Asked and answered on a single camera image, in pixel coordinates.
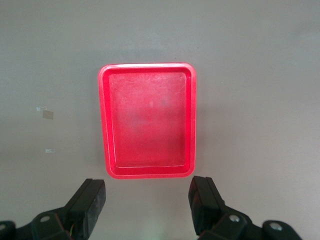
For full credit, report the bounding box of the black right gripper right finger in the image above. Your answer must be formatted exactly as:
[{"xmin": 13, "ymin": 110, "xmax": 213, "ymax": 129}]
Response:
[{"xmin": 189, "ymin": 176, "xmax": 253, "ymax": 240}]

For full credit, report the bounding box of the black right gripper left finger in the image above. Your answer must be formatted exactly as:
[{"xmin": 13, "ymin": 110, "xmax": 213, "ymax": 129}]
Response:
[{"xmin": 31, "ymin": 178, "xmax": 106, "ymax": 240}]

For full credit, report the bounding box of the red plastic tray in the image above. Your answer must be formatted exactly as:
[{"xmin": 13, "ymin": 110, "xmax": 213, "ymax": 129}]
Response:
[{"xmin": 97, "ymin": 62, "xmax": 198, "ymax": 181}]

